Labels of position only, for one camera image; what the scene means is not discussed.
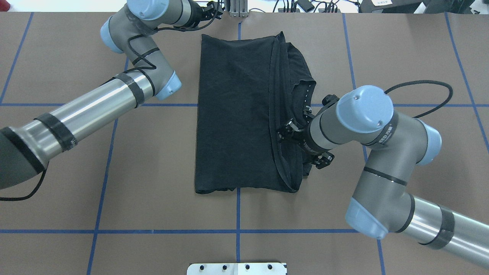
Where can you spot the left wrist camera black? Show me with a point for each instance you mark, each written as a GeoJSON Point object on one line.
{"type": "Point", "coordinates": [213, 10]}

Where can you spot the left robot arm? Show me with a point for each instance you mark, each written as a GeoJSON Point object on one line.
{"type": "Point", "coordinates": [26, 151]}

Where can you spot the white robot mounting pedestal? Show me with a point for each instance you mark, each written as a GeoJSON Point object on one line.
{"type": "Point", "coordinates": [250, 268]}

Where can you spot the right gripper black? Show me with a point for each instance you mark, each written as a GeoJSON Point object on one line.
{"type": "Point", "coordinates": [301, 134]}

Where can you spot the aluminium frame post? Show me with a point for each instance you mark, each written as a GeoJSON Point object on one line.
{"type": "Point", "coordinates": [237, 8]}

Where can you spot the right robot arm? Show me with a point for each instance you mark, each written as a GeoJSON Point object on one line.
{"type": "Point", "coordinates": [380, 203]}

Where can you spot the black graphic t-shirt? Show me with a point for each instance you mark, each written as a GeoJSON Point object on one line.
{"type": "Point", "coordinates": [248, 89]}

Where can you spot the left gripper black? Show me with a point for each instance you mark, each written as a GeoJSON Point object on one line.
{"type": "Point", "coordinates": [195, 14]}

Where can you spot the black box device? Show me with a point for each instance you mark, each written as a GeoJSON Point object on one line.
{"type": "Point", "coordinates": [389, 6]}

